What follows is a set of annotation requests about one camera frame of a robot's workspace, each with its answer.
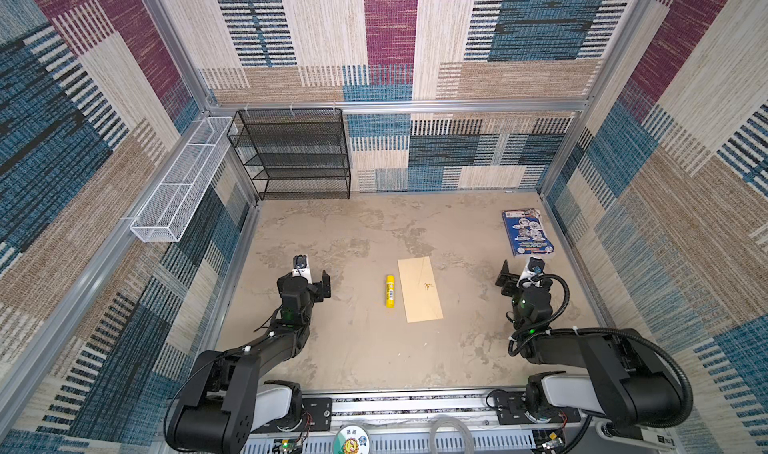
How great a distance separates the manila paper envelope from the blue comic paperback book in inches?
12.3

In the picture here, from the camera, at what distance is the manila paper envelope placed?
910mm

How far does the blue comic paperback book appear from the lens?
3.39 feet
